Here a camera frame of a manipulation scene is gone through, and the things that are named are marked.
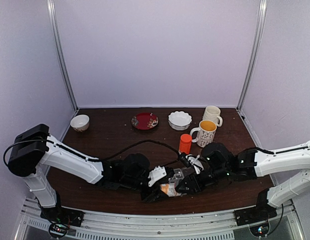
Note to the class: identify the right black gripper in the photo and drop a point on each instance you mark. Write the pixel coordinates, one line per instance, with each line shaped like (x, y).
(189, 180)

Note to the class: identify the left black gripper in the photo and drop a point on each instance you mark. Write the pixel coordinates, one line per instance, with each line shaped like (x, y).
(151, 196)

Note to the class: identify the clear plastic pill organizer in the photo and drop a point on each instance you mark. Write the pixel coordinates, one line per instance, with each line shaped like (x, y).
(177, 179)

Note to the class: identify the grey lid vitamin bottle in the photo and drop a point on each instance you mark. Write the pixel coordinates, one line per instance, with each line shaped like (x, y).
(169, 189)

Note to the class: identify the orange pill bottle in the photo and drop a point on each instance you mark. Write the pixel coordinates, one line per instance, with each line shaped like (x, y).
(185, 143)

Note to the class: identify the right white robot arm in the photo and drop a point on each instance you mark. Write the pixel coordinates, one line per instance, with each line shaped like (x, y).
(216, 162)

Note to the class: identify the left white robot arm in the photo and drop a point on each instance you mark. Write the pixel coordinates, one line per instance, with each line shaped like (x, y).
(36, 147)

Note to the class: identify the floral mug yellow inside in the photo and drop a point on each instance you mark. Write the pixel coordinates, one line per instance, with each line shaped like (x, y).
(205, 133)

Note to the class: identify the white scalloped bowl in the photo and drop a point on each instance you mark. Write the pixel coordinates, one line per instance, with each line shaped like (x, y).
(179, 120)

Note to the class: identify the red floral plate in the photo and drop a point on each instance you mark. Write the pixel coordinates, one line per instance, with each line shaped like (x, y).
(144, 121)

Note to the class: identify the cream ribbed mug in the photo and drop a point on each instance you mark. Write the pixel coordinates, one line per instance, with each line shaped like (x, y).
(212, 113)

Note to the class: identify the white ceramic rice bowl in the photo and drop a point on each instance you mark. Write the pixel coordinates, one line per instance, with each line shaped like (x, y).
(80, 123)

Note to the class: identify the front aluminium rail base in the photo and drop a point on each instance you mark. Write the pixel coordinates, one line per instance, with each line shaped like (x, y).
(219, 225)

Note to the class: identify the right aluminium frame post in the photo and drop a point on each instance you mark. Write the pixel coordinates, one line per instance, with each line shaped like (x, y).
(259, 29)

